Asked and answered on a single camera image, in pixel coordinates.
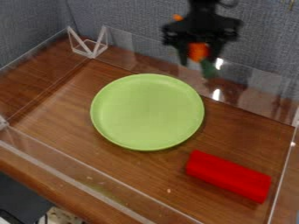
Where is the red rectangular block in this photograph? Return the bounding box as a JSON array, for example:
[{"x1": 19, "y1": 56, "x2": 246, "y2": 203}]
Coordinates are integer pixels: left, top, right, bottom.
[{"x1": 186, "y1": 150, "x2": 272, "y2": 203}]

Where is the orange toy carrot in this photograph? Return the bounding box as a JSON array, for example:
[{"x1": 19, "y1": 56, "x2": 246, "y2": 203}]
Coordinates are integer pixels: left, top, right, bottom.
[{"x1": 171, "y1": 13, "x2": 221, "y2": 79}]

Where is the clear acrylic corner bracket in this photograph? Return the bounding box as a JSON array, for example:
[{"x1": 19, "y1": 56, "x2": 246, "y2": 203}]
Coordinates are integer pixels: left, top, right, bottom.
[{"x1": 67, "y1": 26, "x2": 109, "y2": 59}]

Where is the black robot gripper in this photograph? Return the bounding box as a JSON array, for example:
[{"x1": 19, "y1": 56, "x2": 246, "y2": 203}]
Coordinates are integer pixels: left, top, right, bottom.
[{"x1": 162, "y1": 12, "x2": 244, "y2": 66}]

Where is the light green round plate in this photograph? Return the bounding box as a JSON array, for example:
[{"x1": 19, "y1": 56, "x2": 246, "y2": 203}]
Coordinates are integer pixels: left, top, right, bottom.
[{"x1": 90, "y1": 73, "x2": 205, "y2": 151}]

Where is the clear acrylic enclosure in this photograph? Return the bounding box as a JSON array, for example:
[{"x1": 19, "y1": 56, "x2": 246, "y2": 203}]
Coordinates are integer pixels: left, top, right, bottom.
[{"x1": 0, "y1": 28, "x2": 299, "y2": 224}]

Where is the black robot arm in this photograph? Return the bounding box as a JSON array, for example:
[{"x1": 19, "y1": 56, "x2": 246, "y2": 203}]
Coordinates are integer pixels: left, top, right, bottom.
[{"x1": 162, "y1": 0, "x2": 242, "y2": 66}]

